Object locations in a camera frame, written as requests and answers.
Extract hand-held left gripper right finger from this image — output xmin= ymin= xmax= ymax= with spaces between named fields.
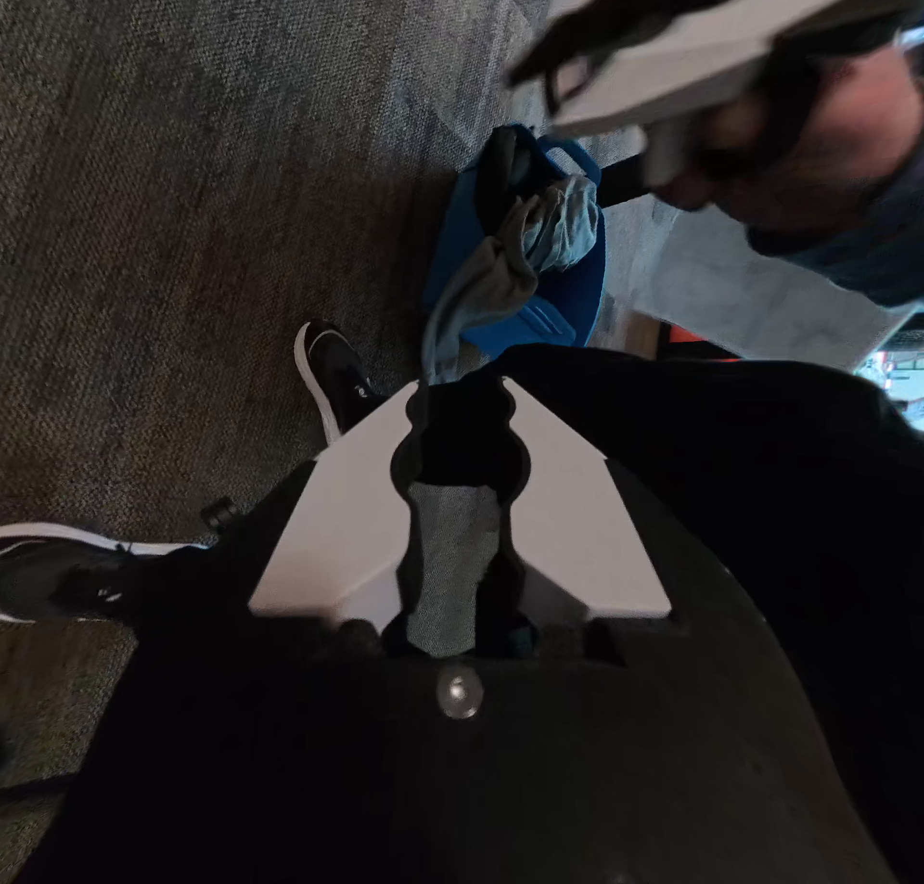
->
xmin=498 ymin=375 xmax=672 ymax=632

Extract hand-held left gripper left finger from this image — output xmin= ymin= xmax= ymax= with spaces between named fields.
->
xmin=247 ymin=379 xmax=427 ymax=636

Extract person's right forearm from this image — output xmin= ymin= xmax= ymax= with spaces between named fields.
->
xmin=745 ymin=162 xmax=924 ymax=309

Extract person's right hand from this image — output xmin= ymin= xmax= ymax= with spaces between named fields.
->
xmin=648 ymin=45 xmax=915 ymax=233

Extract black white-soled shoe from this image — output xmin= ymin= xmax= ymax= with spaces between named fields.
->
xmin=0 ymin=522 xmax=212 ymax=627
xmin=294 ymin=320 xmax=380 ymax=446

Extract person's black trousers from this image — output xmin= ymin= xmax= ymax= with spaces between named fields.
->
xmin=498 ymin=345 xmax=924 ymax=884

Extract grey cloth garment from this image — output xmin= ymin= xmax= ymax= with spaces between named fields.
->
xmin=421 ymin=175 xmax=602 ymax=388

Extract blue plastic tub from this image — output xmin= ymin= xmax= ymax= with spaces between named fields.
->
xmin=421 ymin=123 xmax=609 ymax=359

